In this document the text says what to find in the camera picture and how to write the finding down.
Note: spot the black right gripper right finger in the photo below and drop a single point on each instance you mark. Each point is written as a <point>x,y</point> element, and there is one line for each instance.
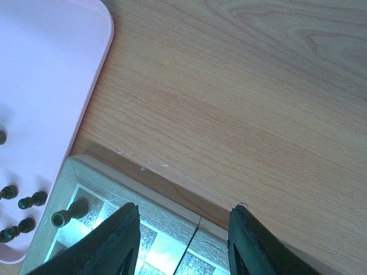
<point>253,249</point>

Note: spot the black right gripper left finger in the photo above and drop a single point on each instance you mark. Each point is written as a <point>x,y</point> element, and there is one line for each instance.
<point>111,248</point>

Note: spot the dark chess piece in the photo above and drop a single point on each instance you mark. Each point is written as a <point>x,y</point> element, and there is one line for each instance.
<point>37,199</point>
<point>9,192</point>
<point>77,210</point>
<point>25,226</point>
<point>3,137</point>

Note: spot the wooden chess board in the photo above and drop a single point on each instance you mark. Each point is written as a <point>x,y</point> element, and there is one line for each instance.
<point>173,239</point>

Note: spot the pink plastic tray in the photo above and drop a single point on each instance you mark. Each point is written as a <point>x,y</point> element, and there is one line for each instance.
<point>51,55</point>

